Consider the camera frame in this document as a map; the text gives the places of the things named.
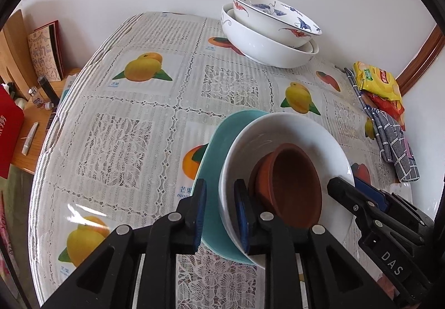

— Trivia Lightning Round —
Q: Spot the fruit print lace tablecloth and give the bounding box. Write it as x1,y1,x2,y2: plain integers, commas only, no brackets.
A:
28,11,414,309

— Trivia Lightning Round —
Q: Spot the plain white bowl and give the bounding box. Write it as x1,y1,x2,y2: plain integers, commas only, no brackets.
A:
222,7,320,54

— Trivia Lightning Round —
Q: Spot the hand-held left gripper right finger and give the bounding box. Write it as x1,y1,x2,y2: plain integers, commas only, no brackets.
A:
234,179,397,309

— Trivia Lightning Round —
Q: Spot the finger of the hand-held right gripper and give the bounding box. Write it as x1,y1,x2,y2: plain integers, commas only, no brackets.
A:
354,178,432,230
327,176,383,226

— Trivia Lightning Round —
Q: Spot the teal square plate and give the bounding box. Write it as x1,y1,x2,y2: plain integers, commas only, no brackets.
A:
193,109,268,266

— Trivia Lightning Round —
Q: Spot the large white grey-scroll bowl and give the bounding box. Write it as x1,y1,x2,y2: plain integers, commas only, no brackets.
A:
221,3,320,69

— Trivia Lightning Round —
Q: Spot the black cylinder bottle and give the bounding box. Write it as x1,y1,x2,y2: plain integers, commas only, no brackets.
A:
38,76,60,107

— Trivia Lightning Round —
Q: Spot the wooden door frame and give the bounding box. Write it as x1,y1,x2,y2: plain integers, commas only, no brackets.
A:
396,26,445,94

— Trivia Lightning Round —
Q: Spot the white pen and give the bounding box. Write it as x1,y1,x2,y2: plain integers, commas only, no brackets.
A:
21,122,39,156

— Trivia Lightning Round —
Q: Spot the wooden board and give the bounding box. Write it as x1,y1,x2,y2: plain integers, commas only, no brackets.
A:
0,9,39,101

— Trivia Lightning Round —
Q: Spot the brown clay dish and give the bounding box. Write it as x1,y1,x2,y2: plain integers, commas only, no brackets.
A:
248,151,279,209
269,143,323,229

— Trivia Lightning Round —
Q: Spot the wooden side table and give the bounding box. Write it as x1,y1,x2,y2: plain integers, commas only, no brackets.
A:
10,68,82,176

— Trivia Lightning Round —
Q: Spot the red box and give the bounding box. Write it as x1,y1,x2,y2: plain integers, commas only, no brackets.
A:
0,84,26,179

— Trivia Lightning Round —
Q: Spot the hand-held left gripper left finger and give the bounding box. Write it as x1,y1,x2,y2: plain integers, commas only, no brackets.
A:
40,178,207,309

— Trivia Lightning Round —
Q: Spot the red chips bag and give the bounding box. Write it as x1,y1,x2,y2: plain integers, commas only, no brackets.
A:
369,94,406,131

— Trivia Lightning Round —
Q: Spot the red-edged illustrated book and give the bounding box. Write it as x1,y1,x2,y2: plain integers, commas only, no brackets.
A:
27,20,65,83

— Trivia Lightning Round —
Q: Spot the grey checkered cloth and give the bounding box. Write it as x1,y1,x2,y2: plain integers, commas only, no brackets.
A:
344,68,421,182

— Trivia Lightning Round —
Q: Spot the blue and red painted bowl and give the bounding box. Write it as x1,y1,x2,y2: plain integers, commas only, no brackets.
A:
230,0,323,49

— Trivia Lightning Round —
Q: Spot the yellow chips bag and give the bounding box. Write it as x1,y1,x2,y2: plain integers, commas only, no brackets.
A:
353,62,402,101

